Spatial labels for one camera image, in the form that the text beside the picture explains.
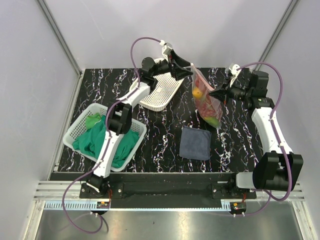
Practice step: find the clear zip top bag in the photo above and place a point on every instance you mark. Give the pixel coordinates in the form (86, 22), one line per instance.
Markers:
(207, 100)

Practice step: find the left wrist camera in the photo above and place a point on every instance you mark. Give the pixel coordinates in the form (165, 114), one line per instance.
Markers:
(166, 49)

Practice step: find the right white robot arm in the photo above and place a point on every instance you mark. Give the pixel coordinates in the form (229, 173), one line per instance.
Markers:
(279, 168)

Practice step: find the fake red grapes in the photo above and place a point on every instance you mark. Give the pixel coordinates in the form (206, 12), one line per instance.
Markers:
(208, 105)

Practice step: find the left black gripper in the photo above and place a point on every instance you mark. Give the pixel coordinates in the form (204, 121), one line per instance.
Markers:
(178, 72)

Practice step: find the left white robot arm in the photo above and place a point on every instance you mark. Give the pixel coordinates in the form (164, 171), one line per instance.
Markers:
(118, 119)

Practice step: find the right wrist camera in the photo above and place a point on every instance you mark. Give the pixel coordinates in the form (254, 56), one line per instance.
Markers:
(232, 72)

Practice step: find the folded dark blue towel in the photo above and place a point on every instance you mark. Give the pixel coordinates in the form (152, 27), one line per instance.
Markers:
(195, 144)

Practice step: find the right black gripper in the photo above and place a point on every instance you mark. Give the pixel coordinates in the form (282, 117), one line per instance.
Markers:
(220, 94)

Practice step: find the fake green fruit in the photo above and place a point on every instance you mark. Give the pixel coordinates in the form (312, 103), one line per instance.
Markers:
(213, 121)

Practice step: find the black marble pattern mat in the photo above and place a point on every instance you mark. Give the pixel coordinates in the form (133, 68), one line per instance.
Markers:
(234, 147)

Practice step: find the green cloth garment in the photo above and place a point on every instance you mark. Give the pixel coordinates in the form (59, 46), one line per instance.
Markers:
(91, 142)

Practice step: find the white oval perforated basket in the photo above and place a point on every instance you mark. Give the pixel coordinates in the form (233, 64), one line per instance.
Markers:
(158, 97)

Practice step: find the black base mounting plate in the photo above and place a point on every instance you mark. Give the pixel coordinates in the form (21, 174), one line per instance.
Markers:
(211, 190)

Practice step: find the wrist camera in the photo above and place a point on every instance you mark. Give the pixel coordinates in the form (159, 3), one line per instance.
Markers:
(232, 72)
(166, 49)

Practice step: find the aluminium frame rail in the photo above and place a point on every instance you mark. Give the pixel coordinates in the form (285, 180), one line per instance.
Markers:
(59, 36)

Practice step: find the fake orange fruit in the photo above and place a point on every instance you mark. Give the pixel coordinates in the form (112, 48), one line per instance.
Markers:
(197, 93)

